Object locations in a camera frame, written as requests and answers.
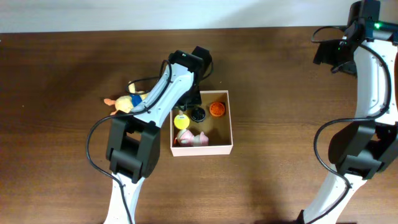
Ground black round puck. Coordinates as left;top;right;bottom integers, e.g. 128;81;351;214
190;107;206;123

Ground yellow wooden rattle drum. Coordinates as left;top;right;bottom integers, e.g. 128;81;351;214
174;110;190;130

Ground orange round puck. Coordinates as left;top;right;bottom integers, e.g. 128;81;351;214
209;102;226;117

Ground pink white bunny figurine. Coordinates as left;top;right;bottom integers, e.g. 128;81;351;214
174;129;209;147

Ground yellow plush duck toy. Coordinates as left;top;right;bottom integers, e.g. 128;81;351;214
103;82;148;115

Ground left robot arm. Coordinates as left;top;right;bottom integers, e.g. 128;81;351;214
105;46;213;223

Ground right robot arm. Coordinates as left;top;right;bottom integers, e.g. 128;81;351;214
297;1;397;223

